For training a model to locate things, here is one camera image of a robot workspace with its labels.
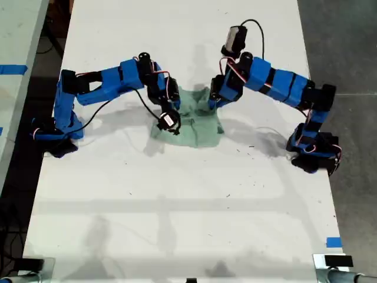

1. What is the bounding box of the pale green T-shirt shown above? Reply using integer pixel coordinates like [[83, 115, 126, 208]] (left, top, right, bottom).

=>
[[149, 87, 225, 148]]

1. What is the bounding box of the long blue tape strip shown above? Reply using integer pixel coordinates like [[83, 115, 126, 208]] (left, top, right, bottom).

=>
[[0, 64, 29, 75]]

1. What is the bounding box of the pale side table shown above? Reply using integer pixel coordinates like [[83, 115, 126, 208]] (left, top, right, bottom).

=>
[[0, 0, 51, 191]]

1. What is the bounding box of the short blue tape strip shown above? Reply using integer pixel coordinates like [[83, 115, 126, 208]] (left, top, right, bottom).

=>
[[326, 236, 343, 249]]

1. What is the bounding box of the small black box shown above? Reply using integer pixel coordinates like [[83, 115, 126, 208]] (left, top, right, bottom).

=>
[[324, 254, 354, 268], [21, 258, 45, 271]]

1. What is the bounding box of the grey metal tube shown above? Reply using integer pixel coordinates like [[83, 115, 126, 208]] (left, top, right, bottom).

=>
[[326, 269, 377, 283]]

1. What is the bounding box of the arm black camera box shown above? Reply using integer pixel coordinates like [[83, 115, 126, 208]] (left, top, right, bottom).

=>
[[156, 109, 181, 136], [221, 25, 247, 57]]

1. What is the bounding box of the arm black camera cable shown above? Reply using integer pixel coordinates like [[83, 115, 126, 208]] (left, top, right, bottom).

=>
[[240, 19, 266, 58], [55, 88, 162, 148]]

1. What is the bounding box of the metal corner bracket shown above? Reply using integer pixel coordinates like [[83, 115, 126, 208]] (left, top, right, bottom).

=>
[[312, 253, 352, 283]]

